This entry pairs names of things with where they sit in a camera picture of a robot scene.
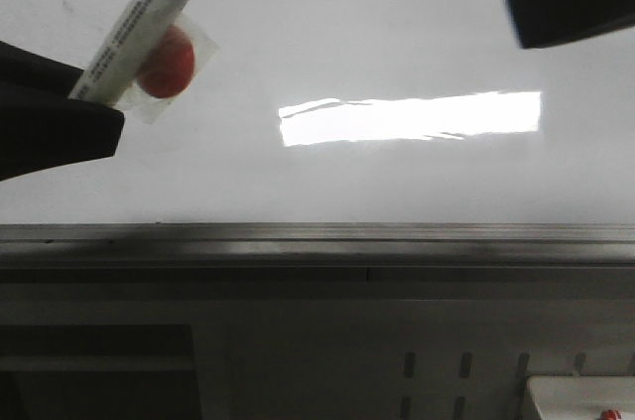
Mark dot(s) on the red round magnet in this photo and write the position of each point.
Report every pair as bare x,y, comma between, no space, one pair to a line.
168,71

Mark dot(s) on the white whiteboard marker pen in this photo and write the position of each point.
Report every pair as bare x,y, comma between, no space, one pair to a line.
137,31

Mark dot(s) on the white bin with red item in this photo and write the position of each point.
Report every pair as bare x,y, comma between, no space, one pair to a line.
578,397

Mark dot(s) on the grey metal whiteboard frame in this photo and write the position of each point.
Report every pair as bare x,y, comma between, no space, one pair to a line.
314,252

